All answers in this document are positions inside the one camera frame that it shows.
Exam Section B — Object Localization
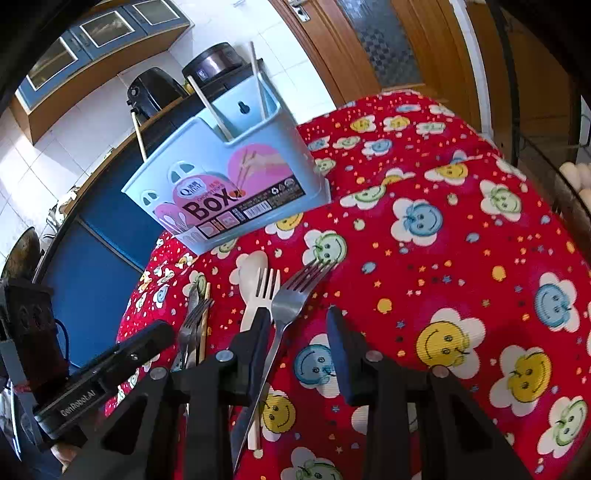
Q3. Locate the pile of white eggs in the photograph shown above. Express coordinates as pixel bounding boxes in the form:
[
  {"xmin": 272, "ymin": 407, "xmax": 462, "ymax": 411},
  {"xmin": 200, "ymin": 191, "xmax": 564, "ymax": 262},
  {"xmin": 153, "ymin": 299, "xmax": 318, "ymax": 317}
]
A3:
[{"xmin": 560, "ymin": 161, "xmax": 591, "ymax": 210}]

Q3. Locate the blue wall cabinet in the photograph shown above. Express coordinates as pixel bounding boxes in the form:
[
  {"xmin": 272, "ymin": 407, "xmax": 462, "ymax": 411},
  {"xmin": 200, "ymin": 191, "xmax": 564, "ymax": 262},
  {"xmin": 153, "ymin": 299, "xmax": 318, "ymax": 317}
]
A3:
[{"xmin": 9, "ymin": 0, "xmax": 191, "ymax": 145}]

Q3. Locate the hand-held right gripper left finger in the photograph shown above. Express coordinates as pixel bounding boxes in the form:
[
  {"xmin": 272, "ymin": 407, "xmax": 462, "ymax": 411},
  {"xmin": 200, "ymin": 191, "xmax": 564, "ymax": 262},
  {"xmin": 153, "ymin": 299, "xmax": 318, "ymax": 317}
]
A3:
[{"xmin": 62, "ymin": 307, "xmax": 273, "ymax": 480}]

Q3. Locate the wooden side cabinet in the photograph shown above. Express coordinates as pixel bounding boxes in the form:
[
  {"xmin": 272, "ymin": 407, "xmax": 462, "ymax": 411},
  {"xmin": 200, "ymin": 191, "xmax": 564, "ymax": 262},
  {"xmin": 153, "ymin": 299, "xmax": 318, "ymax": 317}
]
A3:
[{"xmin": 480, "ymin": 0, "xmax": 591, "ymax": 158}]

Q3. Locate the blue kitchen base cabinet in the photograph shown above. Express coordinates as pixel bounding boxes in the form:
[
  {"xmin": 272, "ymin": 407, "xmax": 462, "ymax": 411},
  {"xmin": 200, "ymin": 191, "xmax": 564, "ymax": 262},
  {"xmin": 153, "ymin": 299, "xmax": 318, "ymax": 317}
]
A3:
[{"xmin": 32, "ymin": 95, "xmax": 218, "ymax": 344}]

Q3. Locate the black wire rack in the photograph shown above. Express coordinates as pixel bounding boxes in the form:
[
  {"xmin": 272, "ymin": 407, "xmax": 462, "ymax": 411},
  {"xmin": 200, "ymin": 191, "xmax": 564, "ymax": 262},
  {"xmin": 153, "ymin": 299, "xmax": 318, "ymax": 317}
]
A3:
[{"xmin": 489, "ymin": 0, "xmax": 591, "ymax": 259}]

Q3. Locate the white plastic spoon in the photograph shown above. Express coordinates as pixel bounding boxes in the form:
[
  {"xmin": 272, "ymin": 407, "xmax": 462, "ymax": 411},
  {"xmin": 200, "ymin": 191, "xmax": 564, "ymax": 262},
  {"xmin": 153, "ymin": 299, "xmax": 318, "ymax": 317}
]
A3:
[{"xmin": 236, "ymin": 251, "xmax": 269, "ymax": 298}]

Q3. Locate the black air fryer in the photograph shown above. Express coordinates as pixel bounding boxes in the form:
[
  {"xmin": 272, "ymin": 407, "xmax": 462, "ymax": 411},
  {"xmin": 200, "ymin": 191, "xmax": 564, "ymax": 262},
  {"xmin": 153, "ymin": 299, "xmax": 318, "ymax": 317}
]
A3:
[{"xmin": 127, "ymin": 67, "xmax": 190, "ymax": 124}]

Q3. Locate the wooden chopstick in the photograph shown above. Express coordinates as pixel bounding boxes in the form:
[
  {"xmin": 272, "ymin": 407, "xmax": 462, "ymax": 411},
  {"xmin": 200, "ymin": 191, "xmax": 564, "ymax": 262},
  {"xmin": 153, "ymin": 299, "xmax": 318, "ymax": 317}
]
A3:
[
  {"xmin": 132, "ymin": 114, "xmax": 147, "ymax": 161},
  {"xmin": 198, "ymin": 282, "xmax": 212, "ymax": 367}
]

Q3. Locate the dark rice cooker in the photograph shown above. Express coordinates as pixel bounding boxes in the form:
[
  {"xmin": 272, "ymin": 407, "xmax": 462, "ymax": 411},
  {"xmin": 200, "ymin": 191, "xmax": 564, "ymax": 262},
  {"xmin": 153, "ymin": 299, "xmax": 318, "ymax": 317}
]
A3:
[{"xmin": 181, "ymin": 42, "xmax": 249, "ymax": 88}]

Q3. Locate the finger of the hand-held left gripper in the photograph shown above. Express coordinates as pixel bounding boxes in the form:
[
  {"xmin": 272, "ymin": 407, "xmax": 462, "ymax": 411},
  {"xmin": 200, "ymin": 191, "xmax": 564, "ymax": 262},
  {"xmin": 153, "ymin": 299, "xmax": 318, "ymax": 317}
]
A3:
[{"xmin": 97, "ymin": 320, "xmax": 177, "ymax": 386}]

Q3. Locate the wooden door with glass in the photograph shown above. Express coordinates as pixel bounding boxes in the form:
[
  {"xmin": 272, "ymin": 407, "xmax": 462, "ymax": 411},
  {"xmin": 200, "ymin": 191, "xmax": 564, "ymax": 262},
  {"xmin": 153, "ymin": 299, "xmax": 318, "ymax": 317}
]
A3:
[{"xmin": 271, "ymin": 0, "xmax": 482, "ymax": 126}]

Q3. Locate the light blue plastic utensil holder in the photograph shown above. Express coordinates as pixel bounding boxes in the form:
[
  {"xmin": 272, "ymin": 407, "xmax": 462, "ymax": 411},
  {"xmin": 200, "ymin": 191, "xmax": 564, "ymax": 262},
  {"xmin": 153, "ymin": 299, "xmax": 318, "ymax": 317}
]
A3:
[{"xmin": 121, "ymin": 76, "xmax": 333, "ymax": 256}]

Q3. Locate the large metal fork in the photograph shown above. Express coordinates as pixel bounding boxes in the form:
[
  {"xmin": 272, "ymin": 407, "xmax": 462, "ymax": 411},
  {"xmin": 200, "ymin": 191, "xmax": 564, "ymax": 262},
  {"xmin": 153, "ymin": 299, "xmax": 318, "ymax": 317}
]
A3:
[{"xmin": 231, "ymin": 259, "xmax": 334, "ymax": 474}]

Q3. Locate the small metal fork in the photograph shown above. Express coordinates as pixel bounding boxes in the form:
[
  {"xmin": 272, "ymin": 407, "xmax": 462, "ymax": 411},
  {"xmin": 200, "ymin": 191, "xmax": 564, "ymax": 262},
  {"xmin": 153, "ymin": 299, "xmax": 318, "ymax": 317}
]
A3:
[{"xmin": 177, "ymin": 298, "xmax": 214, "ymax": 371}]

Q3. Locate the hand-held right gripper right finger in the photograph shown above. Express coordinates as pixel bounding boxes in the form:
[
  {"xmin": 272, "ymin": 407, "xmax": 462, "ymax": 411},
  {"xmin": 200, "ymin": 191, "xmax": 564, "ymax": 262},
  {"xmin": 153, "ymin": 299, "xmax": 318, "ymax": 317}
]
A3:
[{"xmin": 325, "ymin": 305, "xmax": 532, "ymax": 480}]

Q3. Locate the red smiley flower tablecloth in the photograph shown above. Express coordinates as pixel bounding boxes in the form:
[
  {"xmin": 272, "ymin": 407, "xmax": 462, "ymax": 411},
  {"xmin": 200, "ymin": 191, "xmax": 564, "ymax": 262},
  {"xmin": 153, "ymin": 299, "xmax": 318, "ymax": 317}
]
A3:
[{"xmin": 104, "ymin": 90, "xmax": 591, "ymax": 480}]

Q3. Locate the white plastic fork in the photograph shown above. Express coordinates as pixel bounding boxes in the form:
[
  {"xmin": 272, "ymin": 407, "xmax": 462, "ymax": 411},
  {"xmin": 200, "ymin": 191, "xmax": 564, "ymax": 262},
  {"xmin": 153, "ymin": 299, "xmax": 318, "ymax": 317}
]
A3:
[{"xmin": 240, "ymin": 267, "xmax": 281, "ymax": 334}]

